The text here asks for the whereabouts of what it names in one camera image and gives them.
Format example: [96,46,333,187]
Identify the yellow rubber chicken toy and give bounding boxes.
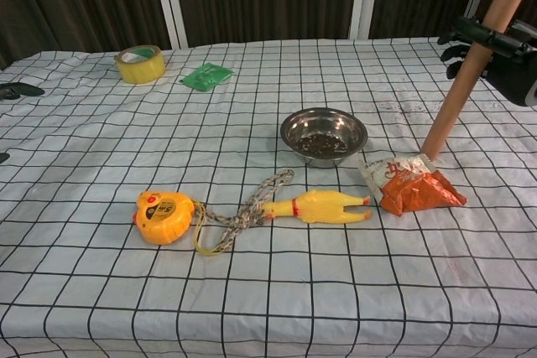
[260,189,373,224]

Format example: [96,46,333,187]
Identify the wooden rolling pin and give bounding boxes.
[420,0,525,162]

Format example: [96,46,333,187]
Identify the stainless steel bowl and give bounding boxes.
[279,107,369,169]

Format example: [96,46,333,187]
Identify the yellow tape measure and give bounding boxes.
[133,189,211,257]

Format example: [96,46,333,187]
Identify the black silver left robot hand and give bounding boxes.
[0,82,45,164]

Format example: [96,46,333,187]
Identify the braided beige rope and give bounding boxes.
[209,169,296,253]

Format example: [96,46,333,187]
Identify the green foil packet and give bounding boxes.
[179,62,234,91]

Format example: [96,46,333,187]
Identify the yellow tape roll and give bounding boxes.
[115,44,166,85]

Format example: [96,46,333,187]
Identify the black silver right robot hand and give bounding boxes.
[437,16,537,107]

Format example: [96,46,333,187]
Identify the white checkered tablecloth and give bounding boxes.
[0,37,537,358]

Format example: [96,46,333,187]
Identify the orange white snack packet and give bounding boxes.
[358,154,468,216]

